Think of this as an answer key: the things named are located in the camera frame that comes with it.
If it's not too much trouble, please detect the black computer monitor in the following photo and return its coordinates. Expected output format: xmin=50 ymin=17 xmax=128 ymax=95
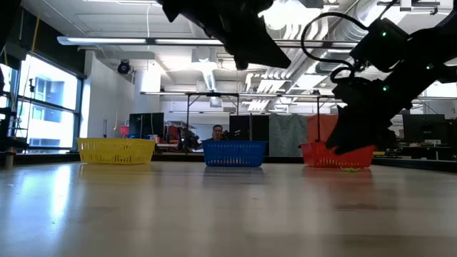
xmin=399 ymin=114 xmax=447 ymax=143
xmin=129 ymin=112 xmax=165 ymax=139

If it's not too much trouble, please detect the white ceiling light fixture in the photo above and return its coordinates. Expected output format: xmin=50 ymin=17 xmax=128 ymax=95
xmin=258 ymin=0 xmax=324 ymax=31

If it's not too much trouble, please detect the black partition panel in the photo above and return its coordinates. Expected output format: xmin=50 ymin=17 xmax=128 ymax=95
xmin=228 ymin=114 xmax=271 ymax=143

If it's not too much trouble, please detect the black background rig frame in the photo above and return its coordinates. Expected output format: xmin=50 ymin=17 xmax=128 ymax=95
xmin=184 ymin=91 xmax=241 ymax=151
xmin=316 ymin=94 xmax=346 ymax=143

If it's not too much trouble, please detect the silver ventilation duct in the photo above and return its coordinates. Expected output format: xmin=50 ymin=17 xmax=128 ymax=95
xmin=313 ymin=0 xmax=372 ymax=74

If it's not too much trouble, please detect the large office window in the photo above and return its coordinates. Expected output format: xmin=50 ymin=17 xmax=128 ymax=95
xmin=0 ymin=53 xmax=85 ymax=153

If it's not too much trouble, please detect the black equipment stand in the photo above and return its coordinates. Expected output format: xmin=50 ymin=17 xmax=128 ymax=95
xmin=0 ymin=106 xmax=29 ymax=171

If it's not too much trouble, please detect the grey hanging cloth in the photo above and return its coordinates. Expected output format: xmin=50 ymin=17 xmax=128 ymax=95
xmin=268 ymin=113 xmax=308 ymax=157

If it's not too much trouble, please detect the yellow plastic mesh basket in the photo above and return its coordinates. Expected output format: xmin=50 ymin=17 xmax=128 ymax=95
xmin=76 ymin=137 xmax=157 ymax=166

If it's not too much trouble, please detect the person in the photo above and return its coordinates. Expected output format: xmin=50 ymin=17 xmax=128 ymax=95
xmin=208 ymin=124 xmax=226 ymax=142

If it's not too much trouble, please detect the blue plastic mesh basket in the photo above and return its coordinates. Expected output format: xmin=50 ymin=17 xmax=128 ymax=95
xmin=201 ymin=140 xmax=268 ymax=168

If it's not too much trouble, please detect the red plastic mesh basket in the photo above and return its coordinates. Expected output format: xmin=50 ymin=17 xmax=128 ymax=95
xmin=299 ymin=141 xmax=376 ymax=169

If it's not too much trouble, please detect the black hanging spotlight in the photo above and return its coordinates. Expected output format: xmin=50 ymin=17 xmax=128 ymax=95
xmin=116 ymin=59 xmax=132 ymax=75

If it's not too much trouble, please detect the yellow hanging cable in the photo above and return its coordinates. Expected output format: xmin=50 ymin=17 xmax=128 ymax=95
xmin=30 ymin=10 xmax=40 ymax=54

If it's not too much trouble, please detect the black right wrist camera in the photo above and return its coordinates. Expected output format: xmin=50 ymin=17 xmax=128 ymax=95
xmin=351 ymin=17 xmax=411 ymax=73

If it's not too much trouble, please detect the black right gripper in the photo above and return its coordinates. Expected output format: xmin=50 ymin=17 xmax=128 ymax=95
xmin=325 ymin=76 xmax=408 ymax=156

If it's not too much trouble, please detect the overhead LED light bar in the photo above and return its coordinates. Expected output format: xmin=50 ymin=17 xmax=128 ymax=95
xmin=56 ymin=35 xmax=360 ymax=50

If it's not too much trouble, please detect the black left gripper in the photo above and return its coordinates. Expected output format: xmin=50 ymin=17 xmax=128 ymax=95
xmin=156 ymin=0 xmax=292 ymax=71

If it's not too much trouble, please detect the orange hanging cloth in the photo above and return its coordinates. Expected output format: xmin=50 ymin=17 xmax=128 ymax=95
xmin=306 ymin=114 xmax=339 ymax=143

